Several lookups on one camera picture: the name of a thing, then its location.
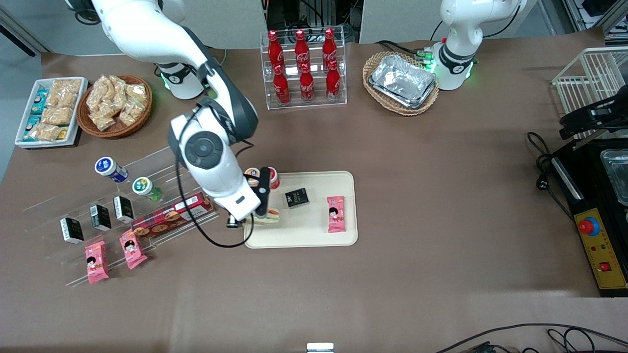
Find plastic sandwich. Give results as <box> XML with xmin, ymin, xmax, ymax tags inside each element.
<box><xmin>252</xmin><ymin>208</ymin><xmax>281</xmax><ymax>227</ymax></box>

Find cream serving tray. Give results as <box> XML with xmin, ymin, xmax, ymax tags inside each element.
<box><xmin>243</xmin><ymin>171</ymin><xmax>359</xmax><ymax>250</ymax></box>

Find shiny metal food tray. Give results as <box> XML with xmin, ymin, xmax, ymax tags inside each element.
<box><xmin>600</xmin><ymin>149</ymin><xmax>628</xmax><ymax>207</ymax></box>

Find black snack box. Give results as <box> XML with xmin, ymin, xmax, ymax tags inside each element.
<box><xmin>285</xmin><ymin>187</ymin><xmax>310</xmax><ymax>209</ymax></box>
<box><xmin>113</xmin><ymin>195</ymin><xmax>136</xmax><ymax>224</ymax></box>
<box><xmin>89</xmin><ymin>204</ymin><xmax>112</xmax><ymax>232</ymax></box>
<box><xmin>59</xmin><ymin>217</ymin><xmax>85</xmax><ymax>245</ymax></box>

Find red tartan shortbread box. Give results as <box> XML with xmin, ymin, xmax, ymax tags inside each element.
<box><xmin>131</xmin><ymin>192</ymin><xmax>217</xmax><ymax>240</ymax></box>

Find pink snack packet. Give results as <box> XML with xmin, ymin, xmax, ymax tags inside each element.
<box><xmin>327</xmin><ymin>196</ymin><xmax>347</xmax><ymax>234</ymax></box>
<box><xmin>84</xmin><ymin>240</ymin><xmax>110</xmax><ymax>285</ymax></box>
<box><xmin>119</xmin><ymin>230</ymin><xmax>148</xmax><ymax>271</ymax></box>

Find green label white bottle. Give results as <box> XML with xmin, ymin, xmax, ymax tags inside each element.
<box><xmin>131</xmin><ymin>176</ymin><xmax>163</xmax><ymax>203</ymax></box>

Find red cola bottle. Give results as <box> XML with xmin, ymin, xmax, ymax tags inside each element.
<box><xmin>299</xmin><ymin>63</ymin><xmax>315</xmax><ymax>103</ymax></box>
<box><xmin>273</xmin><ymin>65</ymin><xmax>291</xmax><ymax>105</ymax></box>
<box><xmin>326</xmin><ymin>61</ymin><xmax>341</xmax><ymax>101</ymax></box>
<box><xmin>267</xmin><ymin>30</ymin><xmax>282</xmax><ymax>69</ymax></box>
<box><xmin>322</xmin><ymin>28</ymin><xmax>338</xmax><ymax>67</ymax></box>
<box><xmin>294</xmin><ymin>29</ymin><xmax>309</xmax><ymax>68</ymax></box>

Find blue label white bottle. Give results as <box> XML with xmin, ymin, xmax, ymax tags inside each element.
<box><xmin>94</xmin><ymin>156</ymin><xmax>130</xmax><ymax>184</ymax></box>

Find clear acrylic bottle rack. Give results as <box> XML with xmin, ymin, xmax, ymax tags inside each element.
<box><xmin>260</xmin><ymin>25</ymin><xmax>348</xmax><ymax>110</ymax></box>

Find brown wicker basket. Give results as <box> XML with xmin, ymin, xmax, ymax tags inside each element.
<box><xmin>76</xmin><ymin>74</ymin><xmax>153</xmax><ymax>139</ymax></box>

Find clear bag tan snacks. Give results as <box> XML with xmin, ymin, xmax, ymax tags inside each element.
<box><xmin>88</xmin><ymin>109</ymin><xmax>119</xmax><ymax>132</ymax></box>
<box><xmin>101</xmin><ymin>75</ymin><xmax>130</xmax><ymax>99</ymax></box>
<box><xmin>86</xmin><ymin>78</ymin><xmax>110</xmax><ymax>111</ymax></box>
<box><xmin>125</xmin><ymin>82</ymin><xmax>149</xmax><ymax>105</ymax></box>
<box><xmin>118</xmin><ymin>101</ymin><xmax>146</xmax><ymax>127</ymax></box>

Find light wicker basket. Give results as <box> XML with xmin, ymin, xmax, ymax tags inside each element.
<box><xmin>363</xmin><ymin>51</ymin><xmax>440</xmax><ymax>117</ymax></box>

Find clear acrylic stepped shelf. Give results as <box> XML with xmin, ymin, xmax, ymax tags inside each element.
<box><xmin>22</xmin><ymin>145</ymin><xmax>222</xmax><ymax>288</ymax></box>

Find foil container stack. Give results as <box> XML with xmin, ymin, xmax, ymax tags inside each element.
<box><xmin>368</xmin><ymin>54</ymin><xmax>437</xmax><ymax>109</ymax></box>

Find tan cracker packet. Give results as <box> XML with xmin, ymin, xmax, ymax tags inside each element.
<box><xmin>47</xmin><ymin>92</ymin><xmax>79</xmax><ymax>110</ymax></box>
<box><xmin>29</xmin><ymin>123</ymin><xmax>62</xmax><ymax>143</ymax></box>
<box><xmin>52</xmin><ymin>78</ymin><xmax>82</xmax><ymax>95</ymax></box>
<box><xmin>42</xmin><ymin>107</ymin><xmax>75</xmax><ymax>126</ymax></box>

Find white rectangular bin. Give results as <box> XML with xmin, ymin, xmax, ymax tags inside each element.
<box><xmin>14</xmin><ymin>76</ymin><xmax>89</xmax><ymax>149</ymax></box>

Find black sealing machine yellow panel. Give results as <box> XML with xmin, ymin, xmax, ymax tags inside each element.
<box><xmin>551</xmin><ymin>140</ymin><xmax>628</xmax><ymax>298</ymax></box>

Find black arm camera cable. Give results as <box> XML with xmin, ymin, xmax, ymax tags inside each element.
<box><xmin>174</xmin><ymin>105</ymin><xmax>256</xmax><ymax>249</ymax></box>

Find black cable bundle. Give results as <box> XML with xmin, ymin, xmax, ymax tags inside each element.
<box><xmin>267</xmin><ymin>0</ymin><xmax>362</xmax><ymax>41</ymax></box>

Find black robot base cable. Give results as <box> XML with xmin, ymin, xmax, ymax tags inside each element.
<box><xmin>374</xmin><ymin>40</ymin><xmax>433</xmax><ymax>59</ymax></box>

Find black power cable with plug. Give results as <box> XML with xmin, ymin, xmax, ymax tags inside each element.
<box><xmin>527</xmin><ymin>131</ymin><xmax>566</xmax><ymax>217</ymax></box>

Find long black floor cable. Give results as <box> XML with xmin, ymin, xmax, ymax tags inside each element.
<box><xmin>434</xmin><ymin>322</ymin><xmax>628</xmax><ymax>353</ymax></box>

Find silver bar handle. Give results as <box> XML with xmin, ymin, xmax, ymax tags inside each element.
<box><xmin>552</xmin><ymin>156</ymin><xmax>585</xmax><ymax>201</ymax></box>

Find white wire rack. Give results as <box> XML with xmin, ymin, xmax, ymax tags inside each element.
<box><xmin>551</xmin><ymin>47</ymin><xmax>628</xmax><ymax>141</ymax></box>

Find aluminium frame rack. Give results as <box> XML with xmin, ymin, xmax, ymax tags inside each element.
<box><xmin>563</xmin><ymin>0</ymin><xmax>628</xmax><ymax>46</ymax></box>

